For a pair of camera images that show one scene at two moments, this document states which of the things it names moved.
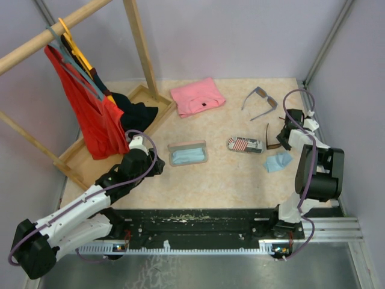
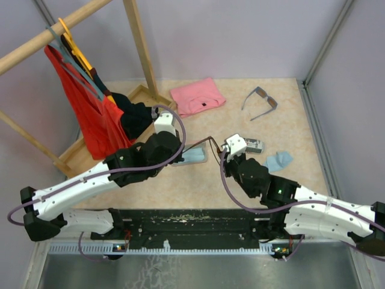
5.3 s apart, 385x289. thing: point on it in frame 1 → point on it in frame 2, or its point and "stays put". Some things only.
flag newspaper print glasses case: (243, 144) stays put
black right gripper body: (283, 142) → (231, 168)
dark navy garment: (136, 117) stays put
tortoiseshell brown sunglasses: (271, 146) → (210, 138)
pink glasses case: (187, 152) stays put
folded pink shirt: (197, 96) stays put
